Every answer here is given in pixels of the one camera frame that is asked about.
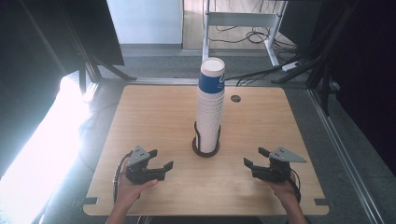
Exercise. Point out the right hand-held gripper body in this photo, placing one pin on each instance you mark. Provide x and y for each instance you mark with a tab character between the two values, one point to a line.
274	172

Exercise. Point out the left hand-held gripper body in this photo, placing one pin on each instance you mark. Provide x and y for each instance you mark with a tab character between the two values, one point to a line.
138	174

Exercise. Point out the black cup holder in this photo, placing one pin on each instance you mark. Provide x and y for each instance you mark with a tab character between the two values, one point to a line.
199	151

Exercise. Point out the stack of paper cups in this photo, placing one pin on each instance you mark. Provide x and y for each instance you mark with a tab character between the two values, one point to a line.
209	121

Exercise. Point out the person's left hand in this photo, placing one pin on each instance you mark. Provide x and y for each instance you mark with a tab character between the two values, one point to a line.
129	193

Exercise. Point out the person's right hand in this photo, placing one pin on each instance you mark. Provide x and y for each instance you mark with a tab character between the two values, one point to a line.
286	191

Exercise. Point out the white power strip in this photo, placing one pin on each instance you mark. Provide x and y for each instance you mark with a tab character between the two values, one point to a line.
291	66

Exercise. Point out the black tripod stand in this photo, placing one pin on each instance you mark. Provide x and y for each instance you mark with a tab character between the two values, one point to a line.
93	67
316	67

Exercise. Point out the black curtain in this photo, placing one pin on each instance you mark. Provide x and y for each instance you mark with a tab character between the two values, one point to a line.
34	46
367	62

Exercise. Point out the metal floor rail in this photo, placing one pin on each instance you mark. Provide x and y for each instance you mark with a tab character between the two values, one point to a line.
339	146

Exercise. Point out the white metal desk frame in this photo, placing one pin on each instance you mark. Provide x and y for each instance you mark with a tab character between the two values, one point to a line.
238	19

